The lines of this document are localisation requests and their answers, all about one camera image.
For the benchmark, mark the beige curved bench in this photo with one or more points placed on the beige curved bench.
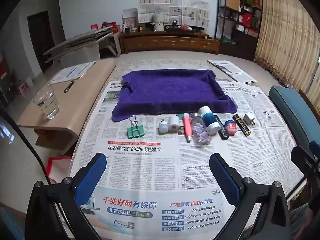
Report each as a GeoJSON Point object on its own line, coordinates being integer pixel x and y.
{"type": "Point", "coordinates": [82, 100]}

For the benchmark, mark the newspapers covering television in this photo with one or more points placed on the newspapers covering television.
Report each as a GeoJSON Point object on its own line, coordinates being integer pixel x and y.
{"type": "Point", "coordinates": [190, 12]}

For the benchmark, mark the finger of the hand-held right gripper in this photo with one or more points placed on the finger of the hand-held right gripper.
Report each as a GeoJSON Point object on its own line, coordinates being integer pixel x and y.
{"type": "Point", "coordinates": [306, 162]}

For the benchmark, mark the small green object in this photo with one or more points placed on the small green object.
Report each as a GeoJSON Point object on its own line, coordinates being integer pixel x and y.
{"type": "Point", "coordinates": [180, 117]}

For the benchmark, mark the white charger plug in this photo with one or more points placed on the white charger plug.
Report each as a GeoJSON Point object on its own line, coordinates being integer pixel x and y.
{"type": "Point", "coordinates": [248, 119]}

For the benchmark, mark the pink stool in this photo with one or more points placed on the pink stool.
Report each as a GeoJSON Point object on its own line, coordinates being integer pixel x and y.
{"type": "Point", "coordinates": [22, 88]}

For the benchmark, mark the white paper sheets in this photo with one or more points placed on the white paper sheets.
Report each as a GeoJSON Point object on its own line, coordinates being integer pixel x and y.
{"type": "Point", "coordinates": [72, 72]}

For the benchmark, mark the drinking glass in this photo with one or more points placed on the drinking glass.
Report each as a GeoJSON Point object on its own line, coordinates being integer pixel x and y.
{"type": "Point", "coordinates": [46, 102]}

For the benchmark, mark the purple towel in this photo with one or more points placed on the purple towel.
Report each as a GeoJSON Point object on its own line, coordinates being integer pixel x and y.
{"type": "Point", "coordinates": [170, 90]}

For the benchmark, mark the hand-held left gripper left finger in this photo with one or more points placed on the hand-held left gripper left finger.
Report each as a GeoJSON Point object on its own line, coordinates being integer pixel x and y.
{"type": "Point", "coordinates": [92, 177]}

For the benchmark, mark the green binder clip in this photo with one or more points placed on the green binder clip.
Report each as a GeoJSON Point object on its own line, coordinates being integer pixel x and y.
{"type": "Point", "coordinates": [135, 131]}

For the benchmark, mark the wooden television cabinet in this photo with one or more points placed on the wooden television cabinet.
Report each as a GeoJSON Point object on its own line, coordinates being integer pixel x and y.
{"type": "Point", "coordinates": [170, 42]}

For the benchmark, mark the white tape roll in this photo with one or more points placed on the white tape roll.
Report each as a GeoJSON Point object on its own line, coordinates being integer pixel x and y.
{"type": "Point", "coordinates": [173, 124]}

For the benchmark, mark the beige curtain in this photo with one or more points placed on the beige curtain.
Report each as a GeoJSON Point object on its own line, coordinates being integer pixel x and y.
{"type": "Point", "coordinates": [287, 35]}

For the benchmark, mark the dark display shelf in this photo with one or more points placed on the dark display shelf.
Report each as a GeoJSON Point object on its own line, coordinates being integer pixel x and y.
{"type": "Point", "coordinates": [237, 17]}

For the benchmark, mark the dark wooden door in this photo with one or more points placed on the dark wooden door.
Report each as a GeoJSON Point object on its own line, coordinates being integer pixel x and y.
{"type": "Point", "coordinates": [40, 37]}

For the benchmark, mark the teal chair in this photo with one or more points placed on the teal chair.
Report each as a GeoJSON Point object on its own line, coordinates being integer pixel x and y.
{"type": "Point", "coordinates": [290, 107]}

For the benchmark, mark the teal and white container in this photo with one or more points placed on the teal and white container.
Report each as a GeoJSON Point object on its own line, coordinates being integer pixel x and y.
{"type": "Point", "coordinates": [208, 120]}

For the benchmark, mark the clear bottle with purple pills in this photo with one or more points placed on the clear bottle with purple pills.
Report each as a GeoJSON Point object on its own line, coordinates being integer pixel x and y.
{"type": "Point", "coordinates": [200, 132]}

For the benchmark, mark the spread newspaper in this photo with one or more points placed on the spread newspaper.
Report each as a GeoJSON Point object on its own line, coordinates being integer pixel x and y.
{"type": "Point", "coordinates": [155, 170]}

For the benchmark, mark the pink lip balm tube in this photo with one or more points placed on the pink lip balm tube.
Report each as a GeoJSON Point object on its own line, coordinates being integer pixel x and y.
{"type": "Point", "coordinates": [187, 127]}

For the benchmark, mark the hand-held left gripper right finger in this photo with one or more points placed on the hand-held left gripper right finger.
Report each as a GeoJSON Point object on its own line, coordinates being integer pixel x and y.
{"type": "Point", "coordinates": [225, 180]}

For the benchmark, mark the black lighter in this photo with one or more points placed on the black lighter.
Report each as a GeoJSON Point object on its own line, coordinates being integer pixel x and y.
{"type": "Point", "coordinates": [222, 130]}

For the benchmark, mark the pink jar with blue lid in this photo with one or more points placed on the pink jar with blue lid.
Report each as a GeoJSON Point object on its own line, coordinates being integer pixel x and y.
{"type": "Point", "coordinates": [230, 128]}

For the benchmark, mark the black pen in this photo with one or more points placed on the black pen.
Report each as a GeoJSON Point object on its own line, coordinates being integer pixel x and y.
{"type": "Point", "coordinates": [69, 86]}

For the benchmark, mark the folded newspaper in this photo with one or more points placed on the folded newspaper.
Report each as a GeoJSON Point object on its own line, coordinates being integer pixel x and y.
{"type": "Point", "coordinates": [231, 71]}

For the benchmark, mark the folded grey table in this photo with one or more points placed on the folded grey table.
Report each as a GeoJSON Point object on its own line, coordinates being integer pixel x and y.
{"type": "Point", "coordinates": [75, 42]}

